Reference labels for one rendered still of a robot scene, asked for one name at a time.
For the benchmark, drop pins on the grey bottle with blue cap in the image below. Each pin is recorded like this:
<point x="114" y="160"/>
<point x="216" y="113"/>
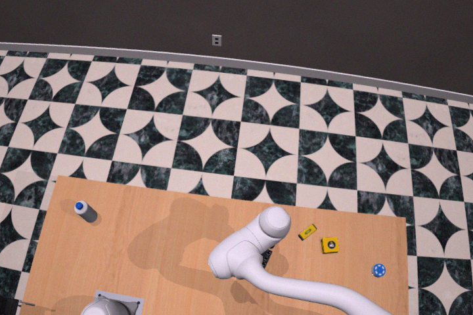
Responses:
<point x="85" y="211"/>

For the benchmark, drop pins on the yellow pocket level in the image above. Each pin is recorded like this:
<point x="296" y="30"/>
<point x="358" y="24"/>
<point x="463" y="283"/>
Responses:
<point x="307" y="232"/>

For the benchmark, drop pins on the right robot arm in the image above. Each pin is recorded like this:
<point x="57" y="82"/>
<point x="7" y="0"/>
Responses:
<point x="239" y="255"/>

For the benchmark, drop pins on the black knob box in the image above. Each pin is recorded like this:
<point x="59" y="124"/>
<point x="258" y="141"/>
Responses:
<point x="266" y="255"/>

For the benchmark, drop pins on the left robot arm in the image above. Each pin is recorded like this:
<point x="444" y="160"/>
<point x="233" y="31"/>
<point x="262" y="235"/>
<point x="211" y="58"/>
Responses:
<point x="105" y="306"/>

